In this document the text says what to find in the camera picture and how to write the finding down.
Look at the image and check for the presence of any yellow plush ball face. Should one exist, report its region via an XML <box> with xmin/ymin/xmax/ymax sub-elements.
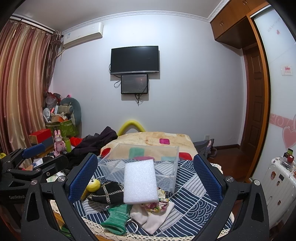
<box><xmin>81</xmin><ymin>179</ymin><xmax>101</xmax><ymax>200</ymax></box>

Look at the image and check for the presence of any clear plastic bin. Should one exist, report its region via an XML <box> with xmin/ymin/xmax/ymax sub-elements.
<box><xmin>97</xmin><ymin>143</ymin><xmax>180</xmax><ymax>193</ymax></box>

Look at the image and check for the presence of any black chain pattern pouch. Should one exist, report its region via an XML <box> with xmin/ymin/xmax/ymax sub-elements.
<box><xmin>87</xmin><ymin>181</ymin><xmax>124</xmax><ymax>205</ymax></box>

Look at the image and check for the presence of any floral fabric scrunchie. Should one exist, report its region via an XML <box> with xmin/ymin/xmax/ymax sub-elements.
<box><xmin>140</xmin><ymin>188</ymin><xmax>169</xmax><ymax>213</ymax></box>

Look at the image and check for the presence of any green knitted cloth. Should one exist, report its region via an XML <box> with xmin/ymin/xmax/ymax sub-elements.
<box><xmin>101</xmin><ymin>204</ymin><xmax>132</xmax><ymax>235</ymax></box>

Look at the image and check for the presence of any white cloth bag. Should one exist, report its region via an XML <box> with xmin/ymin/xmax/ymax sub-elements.
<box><xmin>130</xmin><ymin>201</ymin><xmax>175</xmax><ymax>235</ymax></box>

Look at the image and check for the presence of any pink bunny doll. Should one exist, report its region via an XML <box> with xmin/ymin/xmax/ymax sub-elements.
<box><xmin>54</xmin><ymin>130</ymin><xmax>66</xmax><ymax>157</ymax></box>

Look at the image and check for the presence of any green cardboard box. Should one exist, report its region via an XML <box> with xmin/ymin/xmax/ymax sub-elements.
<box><xmin>45</xmin><ymin>120</ymin><xmax>79</xmax><ymax>137</ymax></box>

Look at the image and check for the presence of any red box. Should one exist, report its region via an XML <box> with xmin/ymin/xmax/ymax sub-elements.
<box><xmin>29</xmin><ymin>128</ymin><xmax>52</xmax><ymax>144</ymax></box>

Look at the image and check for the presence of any blue patterned tablecloth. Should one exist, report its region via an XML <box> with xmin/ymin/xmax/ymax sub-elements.
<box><xmin>74</xmin><ymin>160</ymin><xmax>218</xmax><ymax>240</ymax></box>

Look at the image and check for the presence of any black clothing pile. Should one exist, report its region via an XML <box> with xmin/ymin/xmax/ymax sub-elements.
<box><xmin>66</xmin><ymin>126</ymin><xmax>118</xmax><ymax>169</ymax></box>

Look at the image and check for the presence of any dark backpack on floor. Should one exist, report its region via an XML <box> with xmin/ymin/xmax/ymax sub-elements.
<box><xmin>193</xmin><ymin>138</ymin><xmax>218</xmax><ymax>159</ymax></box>

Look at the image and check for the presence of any white stickered suitcase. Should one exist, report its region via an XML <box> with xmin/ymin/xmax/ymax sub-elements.
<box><xmin>261</xmin><ymin>157</ymin><xmax>295</xmax><ymax>228</ymax></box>

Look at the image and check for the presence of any grey green neck pillow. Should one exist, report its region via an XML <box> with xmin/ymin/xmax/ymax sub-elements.
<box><xmin>61</xmin><ymin>97</ymin><xmax>81</xmax><ymax>126</ymax></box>

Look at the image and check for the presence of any yellow foam tube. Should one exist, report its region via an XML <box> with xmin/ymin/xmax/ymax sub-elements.
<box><xmin>117</xmin><ymin>120</ymin><xmax>145</xmax><ymax>136</ymax></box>

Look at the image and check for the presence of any beige patchwork blanket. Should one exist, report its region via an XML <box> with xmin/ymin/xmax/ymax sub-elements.
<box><xmin>99</xmin><ymin>132</ymin><xmax>198</xmax><ymax>158</ymax></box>

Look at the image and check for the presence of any striped red gold curtain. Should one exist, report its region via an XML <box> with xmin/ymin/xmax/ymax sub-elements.
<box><xmin>1</xmin><ymin>20</ymin><xmax>61</xmax><ymax>154</ymax></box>

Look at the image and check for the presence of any white air conditioner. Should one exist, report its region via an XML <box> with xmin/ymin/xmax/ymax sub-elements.
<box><xmin>63</xmin><ymin>22</ymin><xmax>104</xmax><ymax>49</ymax></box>

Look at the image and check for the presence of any small black wall monitor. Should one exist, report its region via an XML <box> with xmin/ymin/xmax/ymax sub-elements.
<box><xmin>121</xmin><ymin>74</ymin><xmax>149</xmax><ymax>94</ymax></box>

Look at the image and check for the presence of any black wall television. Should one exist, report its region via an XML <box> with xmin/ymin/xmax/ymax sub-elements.
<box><xmin>110</xmin><ymin>46</ymin><xmax>159</xmax><ymax>75</ymax></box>

